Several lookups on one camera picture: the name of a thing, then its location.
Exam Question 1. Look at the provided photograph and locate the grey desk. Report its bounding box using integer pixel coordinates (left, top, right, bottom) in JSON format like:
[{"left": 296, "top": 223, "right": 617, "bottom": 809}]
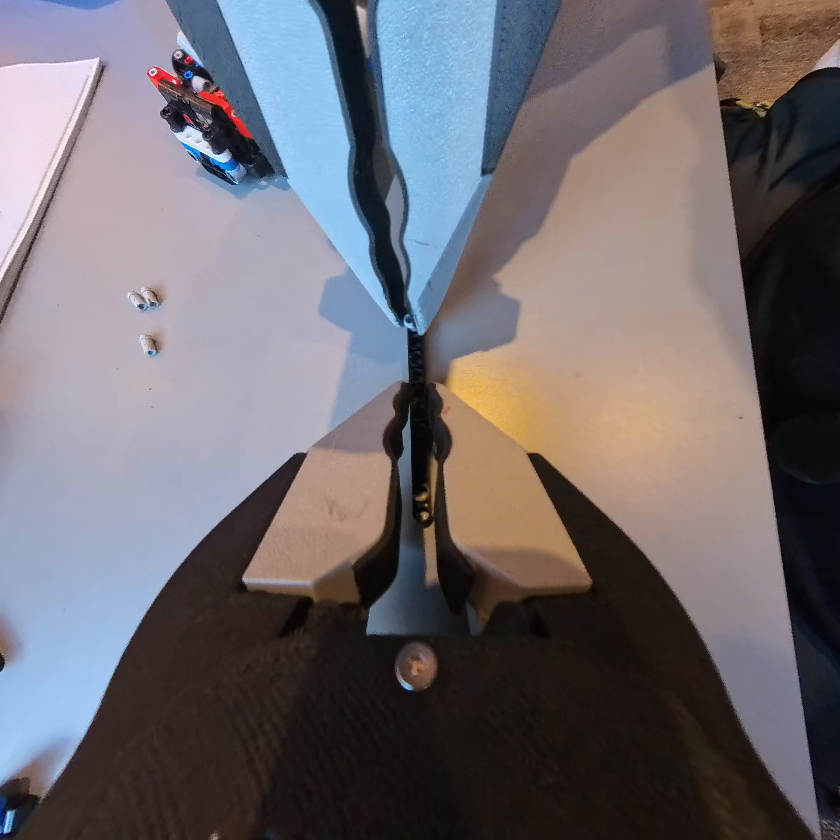
[{"left": 0, "top": 0, "right": 821, "bottom": 840}]

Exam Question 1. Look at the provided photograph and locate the long black perforated toy beam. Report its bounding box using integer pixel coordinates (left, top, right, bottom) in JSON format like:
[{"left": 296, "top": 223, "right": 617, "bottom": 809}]
[{"left": 406, "top": 327, "right": 437, "bottom": 527}]

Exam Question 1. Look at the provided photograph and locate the white paper booklet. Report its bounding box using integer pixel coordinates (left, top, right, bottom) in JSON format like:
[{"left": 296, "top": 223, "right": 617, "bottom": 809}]
[{"left": 0, "top": 58, "right": 104, "bottom": 316}]

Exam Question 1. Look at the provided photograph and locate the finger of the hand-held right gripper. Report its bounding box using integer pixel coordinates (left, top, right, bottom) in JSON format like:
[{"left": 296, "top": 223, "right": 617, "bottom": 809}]
[
  {"left": 366, "top": 0, "right": 563, "bottom": 333},
  {"left": 167, "top": 0, "right": 409, "bottom": 328}
]

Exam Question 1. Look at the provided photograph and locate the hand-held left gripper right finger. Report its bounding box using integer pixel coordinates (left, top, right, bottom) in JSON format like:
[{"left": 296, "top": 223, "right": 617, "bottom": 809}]
[{"left": 430, "top": 382, "right": 595, "bottom": 634}]

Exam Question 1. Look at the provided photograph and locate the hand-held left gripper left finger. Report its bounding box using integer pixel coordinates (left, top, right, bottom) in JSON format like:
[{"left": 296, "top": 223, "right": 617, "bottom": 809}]
[{"left": 241, "top": 381, "right": 406, "bottom": 610}]

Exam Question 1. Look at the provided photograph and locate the building block toy vehicle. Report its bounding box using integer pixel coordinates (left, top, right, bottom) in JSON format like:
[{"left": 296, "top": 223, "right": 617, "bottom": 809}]
[{"left": 146, "top": 47, "right": 273, "bottom": 188}]

